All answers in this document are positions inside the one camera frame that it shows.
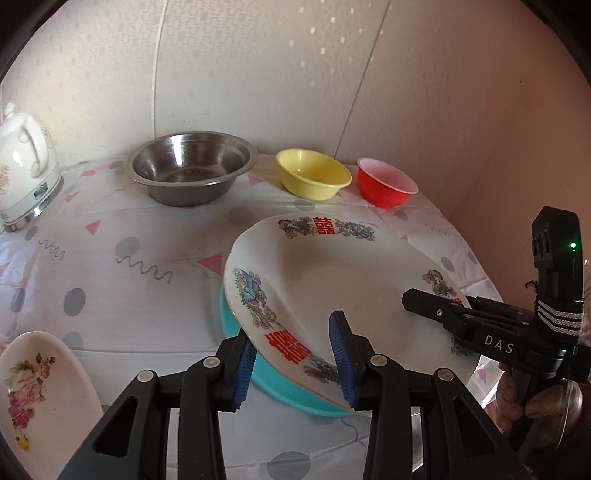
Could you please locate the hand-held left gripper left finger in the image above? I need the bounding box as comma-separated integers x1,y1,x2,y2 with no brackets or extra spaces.
58,330,258,480

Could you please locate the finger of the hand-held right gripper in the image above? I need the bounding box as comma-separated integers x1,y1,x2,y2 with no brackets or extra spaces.
401,288,536,344

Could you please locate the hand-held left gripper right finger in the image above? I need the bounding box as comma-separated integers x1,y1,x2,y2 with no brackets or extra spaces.
328,310,529,480

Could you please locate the large white printed plate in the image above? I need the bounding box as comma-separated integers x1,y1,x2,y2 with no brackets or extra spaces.
223,213,481,418

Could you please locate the red plastic bowl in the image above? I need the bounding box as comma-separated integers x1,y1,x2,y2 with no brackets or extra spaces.
356,157,419,210

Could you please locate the person's right hand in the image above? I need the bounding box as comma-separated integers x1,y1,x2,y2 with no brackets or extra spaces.
496,360,571,462

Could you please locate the teal plastic plate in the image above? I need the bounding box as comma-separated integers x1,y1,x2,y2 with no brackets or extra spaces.
218,286,365,418

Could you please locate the black silver striped band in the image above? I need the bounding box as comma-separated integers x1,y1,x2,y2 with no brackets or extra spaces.
533,298,588,335

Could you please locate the white patterned tablecloth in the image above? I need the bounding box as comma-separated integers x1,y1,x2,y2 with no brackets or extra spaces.
0,154,504,480

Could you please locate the yellow plastic bowl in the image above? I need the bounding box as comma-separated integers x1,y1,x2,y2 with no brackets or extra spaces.
276,148,352,201

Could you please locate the white floral plate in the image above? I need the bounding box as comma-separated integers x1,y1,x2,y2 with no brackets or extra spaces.
0,331,105,480

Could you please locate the stainless steel bowl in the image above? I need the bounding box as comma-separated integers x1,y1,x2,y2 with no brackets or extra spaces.
126,131,258,207

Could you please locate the white electric kettle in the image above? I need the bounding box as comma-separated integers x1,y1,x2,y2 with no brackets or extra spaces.
0,102,64,234

